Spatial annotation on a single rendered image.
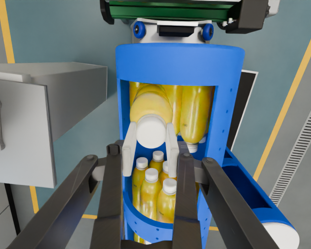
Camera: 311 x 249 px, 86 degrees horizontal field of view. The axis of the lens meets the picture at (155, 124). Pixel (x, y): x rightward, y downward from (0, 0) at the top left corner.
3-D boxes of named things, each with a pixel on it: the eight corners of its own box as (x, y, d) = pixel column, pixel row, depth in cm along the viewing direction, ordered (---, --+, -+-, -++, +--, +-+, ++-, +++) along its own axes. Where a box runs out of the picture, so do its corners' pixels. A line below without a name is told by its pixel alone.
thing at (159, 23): (156, 38, 53) (156, 31, 41) (156, 29, 52) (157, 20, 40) (187, 39, 53) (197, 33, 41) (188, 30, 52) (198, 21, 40)
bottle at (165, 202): (163, 220, 57) (166, 175, 50) (181, 233, 53) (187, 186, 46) (150, 236, 51) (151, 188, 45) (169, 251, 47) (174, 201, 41)
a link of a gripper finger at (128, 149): (131, 177, 15) (122, 177, 15) (136, 142, 22) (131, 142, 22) (130, 148, 14) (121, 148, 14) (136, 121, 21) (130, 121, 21)
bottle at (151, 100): (130, 91, 39) (114, 122, 22) (156, 74, 37) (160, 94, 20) (146, 115, 41) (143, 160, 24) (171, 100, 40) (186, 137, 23)
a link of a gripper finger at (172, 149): (171, 149, 14) (179, 150, 14) (167, 122, 21) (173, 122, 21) (168, 178, 16) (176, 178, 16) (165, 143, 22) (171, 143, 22)
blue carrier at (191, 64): (133, 239, 84) (120, 322, 57) (128, 50, 52) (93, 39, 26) (190, 243, 83) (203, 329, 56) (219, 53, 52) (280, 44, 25)
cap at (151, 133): (131, 125, 22) (129, 131, 20) (156, 110, 21) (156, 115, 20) (146, 146, 23) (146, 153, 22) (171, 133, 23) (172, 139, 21)
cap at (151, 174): (160, 175, 51) (160, 170, 50) (153, 183, 48) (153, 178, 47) (149, 171, 53) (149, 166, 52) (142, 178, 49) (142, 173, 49)
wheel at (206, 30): (201, 40, 49) (207, 39, 47) (203, 22, 47) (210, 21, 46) (207, 41, 52) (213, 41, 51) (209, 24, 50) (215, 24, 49)
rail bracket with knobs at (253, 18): (217, 33, 55) (230, 28, 45) (221, 8, 52) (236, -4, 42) (247, 34, 55) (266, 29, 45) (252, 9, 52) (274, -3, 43)
